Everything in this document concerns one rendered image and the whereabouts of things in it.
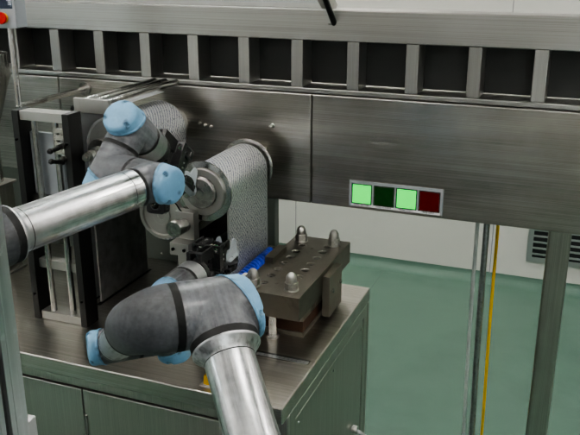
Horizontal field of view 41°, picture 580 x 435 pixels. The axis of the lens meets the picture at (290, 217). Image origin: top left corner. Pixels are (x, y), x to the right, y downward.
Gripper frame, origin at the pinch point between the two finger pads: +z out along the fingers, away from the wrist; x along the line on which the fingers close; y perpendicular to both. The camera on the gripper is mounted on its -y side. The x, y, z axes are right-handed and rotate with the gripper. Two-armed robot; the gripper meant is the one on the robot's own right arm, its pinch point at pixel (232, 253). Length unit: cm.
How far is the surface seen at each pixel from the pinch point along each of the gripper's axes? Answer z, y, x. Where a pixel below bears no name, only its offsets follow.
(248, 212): 9.1, 7.7, -0.2
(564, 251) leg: 46, -5, -76
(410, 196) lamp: 29.4, 10.4, -37.0
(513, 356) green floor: 179, -109, -57
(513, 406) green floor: 135, -109, -62
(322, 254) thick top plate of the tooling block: 22.0, -6.0, -15.8
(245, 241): 7.2, 0.7, -0.2
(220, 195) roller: -3.4, 15.8, 1.1
